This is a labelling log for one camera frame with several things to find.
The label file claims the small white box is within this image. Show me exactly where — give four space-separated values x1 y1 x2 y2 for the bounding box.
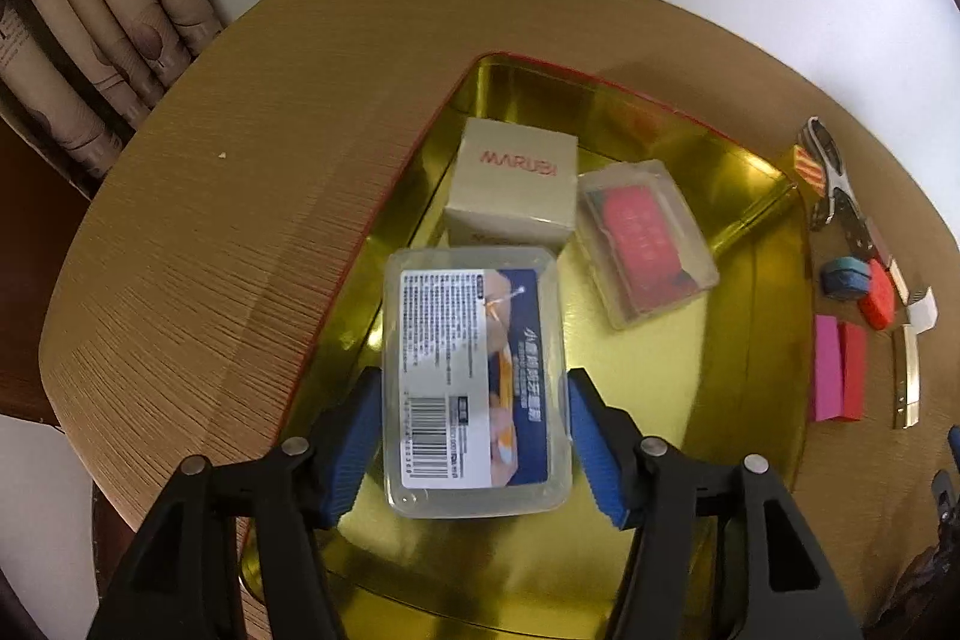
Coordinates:
904 287 940 333

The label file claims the pink block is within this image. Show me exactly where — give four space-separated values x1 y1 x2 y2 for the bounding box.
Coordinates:
812 314 842 423

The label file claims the clear plastic box blue label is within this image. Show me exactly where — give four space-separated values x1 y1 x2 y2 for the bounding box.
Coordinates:
382 246 572 519

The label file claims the beige patterned curtain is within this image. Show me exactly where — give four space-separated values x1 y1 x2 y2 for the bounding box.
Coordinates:
0 0 226 184

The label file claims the small blue block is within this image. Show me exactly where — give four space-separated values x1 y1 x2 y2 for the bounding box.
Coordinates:
820 257 867 298

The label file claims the silver metal tool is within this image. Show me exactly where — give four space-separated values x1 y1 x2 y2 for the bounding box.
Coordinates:
804 116 878 259

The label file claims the clear plastic case red insert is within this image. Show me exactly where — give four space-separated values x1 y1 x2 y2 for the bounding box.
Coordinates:
576 158 721 331

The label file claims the wooden stick piece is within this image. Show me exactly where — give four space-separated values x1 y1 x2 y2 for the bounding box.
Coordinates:
891 325 923 431

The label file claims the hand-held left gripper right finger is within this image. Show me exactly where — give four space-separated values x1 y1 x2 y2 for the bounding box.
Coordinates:
566 368 863 640

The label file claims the small white bar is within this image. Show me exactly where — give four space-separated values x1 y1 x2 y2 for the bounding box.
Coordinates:
885 257 912 304

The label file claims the red tin box gold interior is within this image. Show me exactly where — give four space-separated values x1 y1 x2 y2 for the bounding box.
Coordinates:
238 51 815 640

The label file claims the red yellow striped block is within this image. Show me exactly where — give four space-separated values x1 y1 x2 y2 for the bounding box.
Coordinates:
793 141 827 199

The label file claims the beige cardboard box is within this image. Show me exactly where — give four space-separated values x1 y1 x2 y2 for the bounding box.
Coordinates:
444 117 580 251

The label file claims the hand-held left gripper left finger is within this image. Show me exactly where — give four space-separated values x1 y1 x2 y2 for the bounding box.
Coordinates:
88 366 385 640

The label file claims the orange-red block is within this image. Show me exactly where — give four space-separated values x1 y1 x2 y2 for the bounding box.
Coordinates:
857 261 897 330

